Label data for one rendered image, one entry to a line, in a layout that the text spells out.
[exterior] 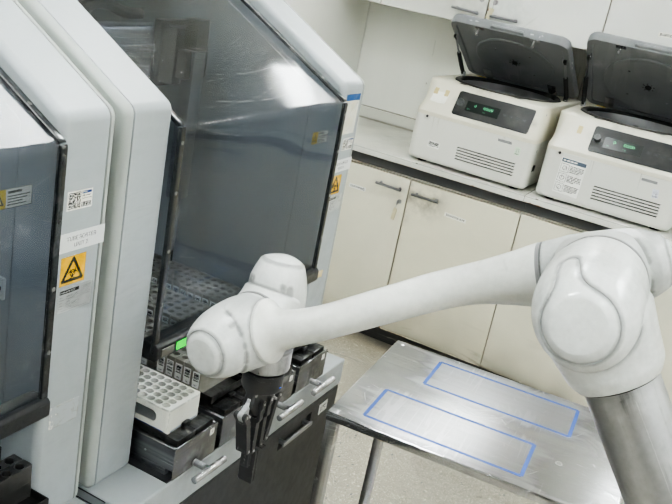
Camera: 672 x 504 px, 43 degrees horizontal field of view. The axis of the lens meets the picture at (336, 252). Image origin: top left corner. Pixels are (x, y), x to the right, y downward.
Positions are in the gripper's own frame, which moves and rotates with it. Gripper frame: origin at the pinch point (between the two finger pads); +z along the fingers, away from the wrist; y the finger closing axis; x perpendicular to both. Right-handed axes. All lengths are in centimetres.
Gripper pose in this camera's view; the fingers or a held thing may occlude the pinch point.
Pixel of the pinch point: (248, 463)
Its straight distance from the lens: 165.7
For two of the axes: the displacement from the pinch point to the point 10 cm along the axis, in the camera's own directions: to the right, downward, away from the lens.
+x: 8.7, 3.0, -3.9
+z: -1.7, 9.3, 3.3
